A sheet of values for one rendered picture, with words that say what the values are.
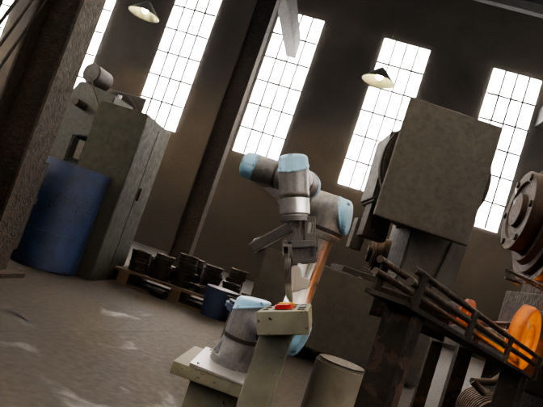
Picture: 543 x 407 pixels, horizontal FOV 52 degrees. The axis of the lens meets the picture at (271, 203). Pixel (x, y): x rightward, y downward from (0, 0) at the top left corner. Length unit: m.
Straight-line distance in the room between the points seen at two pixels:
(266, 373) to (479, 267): 11.23
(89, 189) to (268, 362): 3.65
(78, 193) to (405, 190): 2.63
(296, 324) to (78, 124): 8.41
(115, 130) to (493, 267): 9.18
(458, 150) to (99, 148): 3.02
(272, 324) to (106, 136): 3.99
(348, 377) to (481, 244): 11.19
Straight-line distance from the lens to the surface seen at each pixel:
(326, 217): 1.80
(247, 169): 1.50
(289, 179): 1.35
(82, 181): 4.73
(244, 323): 1.84
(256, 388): 1.27
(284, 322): 1.18
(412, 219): 4.62
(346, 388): 1.30
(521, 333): 1.48
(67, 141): 9.44
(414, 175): 4.66
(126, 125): 4.98
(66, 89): 4.12
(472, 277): 12.35
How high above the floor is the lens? 0.71
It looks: 5 degrees up
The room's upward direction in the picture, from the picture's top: 19 degrees clockwise
